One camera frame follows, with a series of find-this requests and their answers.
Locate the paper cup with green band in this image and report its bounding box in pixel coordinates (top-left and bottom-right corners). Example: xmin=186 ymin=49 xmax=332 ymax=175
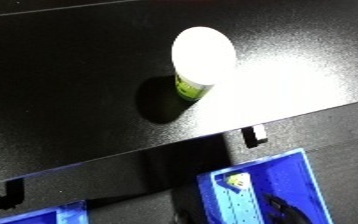
xmin=225 ymin=173 xmax=251 ymax=188
xmin=170 ymin=26 xmax=240 ymax=102

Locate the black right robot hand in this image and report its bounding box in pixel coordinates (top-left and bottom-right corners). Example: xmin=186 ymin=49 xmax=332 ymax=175
xmin=260 ymin=193 xmax=315 ymax=224

